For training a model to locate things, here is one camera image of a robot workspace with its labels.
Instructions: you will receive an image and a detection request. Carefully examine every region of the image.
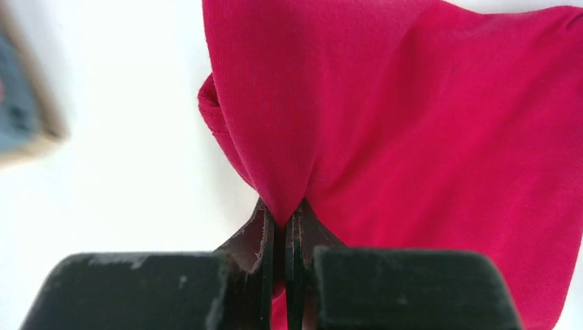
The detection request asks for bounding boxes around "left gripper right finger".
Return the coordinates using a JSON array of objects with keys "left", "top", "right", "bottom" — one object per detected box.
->
[{"left": 285, "top": 200, "right": 523, "bottom": 329}]

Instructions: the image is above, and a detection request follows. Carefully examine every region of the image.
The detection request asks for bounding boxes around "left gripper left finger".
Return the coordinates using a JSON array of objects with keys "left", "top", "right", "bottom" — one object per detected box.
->
[{"left": 22, "top": 201, "right": 274, "bottom": 329}]

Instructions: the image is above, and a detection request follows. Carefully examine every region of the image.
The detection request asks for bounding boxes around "red t shirt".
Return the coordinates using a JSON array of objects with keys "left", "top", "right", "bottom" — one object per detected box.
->
[{"left": 199, "top": 1, "right": 582, "bottom": 329}]

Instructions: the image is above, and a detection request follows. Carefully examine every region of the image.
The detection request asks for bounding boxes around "tan folded t shirt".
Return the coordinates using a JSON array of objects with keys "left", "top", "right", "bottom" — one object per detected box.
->
[{"left": 1, "top": 1, "right": 69, "bottom": 169}]

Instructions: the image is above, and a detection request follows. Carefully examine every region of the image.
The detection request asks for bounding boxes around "blue folded t shirt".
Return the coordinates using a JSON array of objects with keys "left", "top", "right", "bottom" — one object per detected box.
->
[{"left": 1, "top": 34, "right": 41, "bottom": 154}]

